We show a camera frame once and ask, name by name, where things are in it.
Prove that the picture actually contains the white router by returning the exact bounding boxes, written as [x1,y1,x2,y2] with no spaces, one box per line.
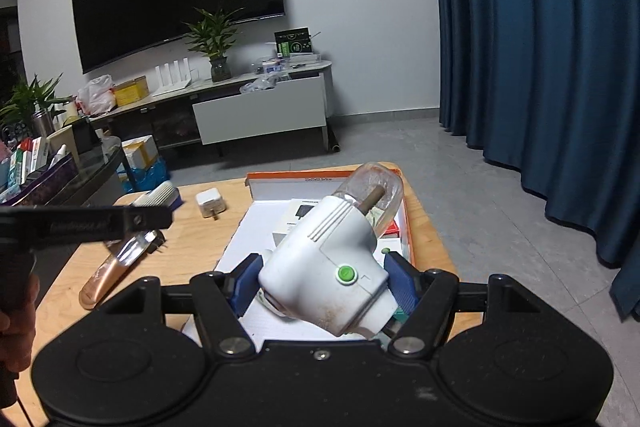
[152,63,193,96]

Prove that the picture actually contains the small black box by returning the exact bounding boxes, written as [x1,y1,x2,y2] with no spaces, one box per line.
[74,117,101,152]

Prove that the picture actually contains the rose gold hand cream tube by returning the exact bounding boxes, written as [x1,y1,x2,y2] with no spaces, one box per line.
[79,229,153,310]

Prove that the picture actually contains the red white box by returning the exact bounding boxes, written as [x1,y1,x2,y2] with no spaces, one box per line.
[20,144,37,182]

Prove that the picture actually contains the white blue box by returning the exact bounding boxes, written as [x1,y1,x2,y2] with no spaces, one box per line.
[32,138,51,172]

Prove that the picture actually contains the teal printed box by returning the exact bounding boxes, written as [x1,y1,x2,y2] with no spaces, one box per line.
[5,157,25,195]

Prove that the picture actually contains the green black box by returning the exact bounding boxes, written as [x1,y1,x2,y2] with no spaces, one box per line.
[274,28,313,58]

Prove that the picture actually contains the white power adapter box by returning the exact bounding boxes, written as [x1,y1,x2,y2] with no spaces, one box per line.
[285,198,323,228]

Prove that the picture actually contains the white charger cube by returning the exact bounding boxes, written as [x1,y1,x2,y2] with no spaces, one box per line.
[195,189,227,220]

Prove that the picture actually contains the steel cup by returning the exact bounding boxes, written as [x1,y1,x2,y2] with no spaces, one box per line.
[31,109,56,140]

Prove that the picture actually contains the blue plastic bag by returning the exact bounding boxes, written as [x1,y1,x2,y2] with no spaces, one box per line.
[117,157,171,194]

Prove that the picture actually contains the orange white cardboard box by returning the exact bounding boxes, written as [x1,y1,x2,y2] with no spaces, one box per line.
[181,164,417,348]

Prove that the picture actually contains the person's left hand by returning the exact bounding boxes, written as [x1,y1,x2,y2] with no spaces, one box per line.
[0,277,40,375]

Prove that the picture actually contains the potted plant in glass vase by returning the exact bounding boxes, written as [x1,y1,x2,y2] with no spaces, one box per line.
[182,7,246,82]

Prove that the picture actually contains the white TV cabinet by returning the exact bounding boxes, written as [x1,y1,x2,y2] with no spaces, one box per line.
[87,59,335,158]

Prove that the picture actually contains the white plug-in mosquito heater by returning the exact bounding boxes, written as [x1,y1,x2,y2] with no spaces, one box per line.
[257,162,405,338]

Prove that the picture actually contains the beige box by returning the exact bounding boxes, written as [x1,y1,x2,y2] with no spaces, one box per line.
[47,127,81,158]

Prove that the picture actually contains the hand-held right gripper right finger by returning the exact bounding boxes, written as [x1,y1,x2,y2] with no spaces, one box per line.
[382,251,538,356]

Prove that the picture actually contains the purple tray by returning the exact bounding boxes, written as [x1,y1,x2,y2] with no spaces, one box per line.
[0,154,78,208]

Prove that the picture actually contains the clear plastic bag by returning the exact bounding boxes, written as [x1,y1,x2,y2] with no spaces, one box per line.
[240,76,291,95]

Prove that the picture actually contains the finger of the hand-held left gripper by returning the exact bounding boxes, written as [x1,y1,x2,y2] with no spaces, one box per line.
[131,181,181,209]
[125,206,174,237]

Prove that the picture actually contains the white plastic bag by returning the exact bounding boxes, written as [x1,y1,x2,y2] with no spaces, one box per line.
[77,75,118,115]

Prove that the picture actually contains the leafy green plant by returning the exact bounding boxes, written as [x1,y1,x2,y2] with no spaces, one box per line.
[0,74,73,142]

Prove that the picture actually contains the clear plastic container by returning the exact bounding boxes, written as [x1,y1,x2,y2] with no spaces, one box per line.
[250,54,321,75]

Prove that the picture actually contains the blue curtain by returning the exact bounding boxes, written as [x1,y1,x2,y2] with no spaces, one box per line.
[427,0,640,323]

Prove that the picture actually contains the black glass round table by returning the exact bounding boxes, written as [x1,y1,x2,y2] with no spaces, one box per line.
[0,142,126,278]

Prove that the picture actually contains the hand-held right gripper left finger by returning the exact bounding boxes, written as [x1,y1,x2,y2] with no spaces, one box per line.
[102,253,264,355]

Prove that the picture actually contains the white yellow cardboard box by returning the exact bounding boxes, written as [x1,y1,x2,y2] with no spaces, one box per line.
[121,135,160,170]

